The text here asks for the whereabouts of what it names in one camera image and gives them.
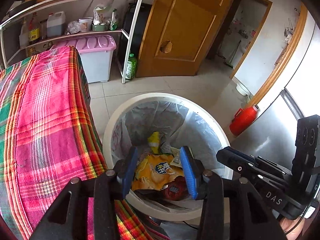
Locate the yellow chip bag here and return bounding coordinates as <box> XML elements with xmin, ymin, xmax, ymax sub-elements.
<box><xmin>131</xmin><ymin>154</ymin><xmax>184</xmax><ymax>191</ymax></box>

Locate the yellow red noodle packet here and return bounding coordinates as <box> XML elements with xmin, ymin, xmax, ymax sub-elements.
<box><xmin>147</xmin><ymin>132</ymin><xmax>161</xmax><ymax>154</ymax></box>

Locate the receipt wrapper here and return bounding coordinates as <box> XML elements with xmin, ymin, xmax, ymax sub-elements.
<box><xmin>170</xmin><ymin>146</ymin><xmax>194</xmax><ymax>168</ymax></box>

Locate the red plastic bag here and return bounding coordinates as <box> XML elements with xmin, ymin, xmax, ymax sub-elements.
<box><xmin>162</xmin><ymin>176</ymin><xmax>189</xmax><ymax>201</ymax></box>

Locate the translucent trash bag liner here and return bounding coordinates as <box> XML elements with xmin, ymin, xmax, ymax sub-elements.
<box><xmin>111</xmin><ymin>101</ymin><xmax>225</xmax><ymax>176</ymax></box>

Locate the white round trash bin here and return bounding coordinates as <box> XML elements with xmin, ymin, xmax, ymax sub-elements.
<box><xmin>103</xmin><ymin>93</ymin><xmax>233</xmax><ymax>222</ymax></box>

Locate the person's right hand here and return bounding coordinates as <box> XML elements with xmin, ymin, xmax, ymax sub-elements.
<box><xmin>279</xmin><ymin>217</ymin><xmax>305</xmax><ymax>240</ymax></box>

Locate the red thermos flask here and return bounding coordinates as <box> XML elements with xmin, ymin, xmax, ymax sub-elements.
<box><xmin>229</xmin><ymin>105</ymin><xmax>259</xmax><ymax>137</ymax></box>

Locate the plaid pink tablecloth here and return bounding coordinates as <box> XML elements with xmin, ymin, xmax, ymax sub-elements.
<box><xmin>0</xmin><ymin>45</ymin><xmax>153</xmax><ymax>240</ymax></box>

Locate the silver refrigerator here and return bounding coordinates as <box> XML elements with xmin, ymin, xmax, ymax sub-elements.
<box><xmin>231</xmin><ymin>14</ymin><xmax>319</xmax><ymax>169</ymax></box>

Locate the green detergent bottle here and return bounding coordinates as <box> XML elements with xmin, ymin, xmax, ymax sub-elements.
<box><xmin>125</xmin><ymin>53</ymin><xmax>137</xmax><ymax>80</ymax></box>

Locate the pink lid storage box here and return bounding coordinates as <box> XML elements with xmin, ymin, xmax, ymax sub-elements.
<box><xmin>51</xmin><ymin>35</ymin><xmax>117</xmax><ymax>83</ymax></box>

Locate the wooden door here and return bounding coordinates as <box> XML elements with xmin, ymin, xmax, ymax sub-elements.
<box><xmin>136</xmin><ymin>0</ymin><xmax>233</xmax><ymax>77</ymax></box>

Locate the white oil jug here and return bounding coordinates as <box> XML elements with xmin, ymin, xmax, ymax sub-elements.
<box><xmin>47</xmin><ymin>11</ymin><xmax>66</xmax><ymax>38</ymax></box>

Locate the white metal shelf rack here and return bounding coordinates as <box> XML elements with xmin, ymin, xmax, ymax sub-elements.
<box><xmin>1</xmin><ymin>0</ymin><xmax>143</xmax><ymax>84</ymax></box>

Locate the yellow label sauce bottle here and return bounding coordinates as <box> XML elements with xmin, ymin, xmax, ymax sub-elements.
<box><xmin>28</xmin><ymin>12</ymin><xmax>41</xmax><ymax>44</ymax></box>

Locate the black frying pan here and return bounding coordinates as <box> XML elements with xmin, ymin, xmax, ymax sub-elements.
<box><xmin>7</xmin><ymin>0</ymin><xmax>37</xmax><ymax>17</ymax></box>

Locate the black tracking camera box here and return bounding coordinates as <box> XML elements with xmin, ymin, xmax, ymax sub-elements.
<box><xmin>291</xmin><ymin>115</ymin><xmax>319</xmax><ymax>197</ymax></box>

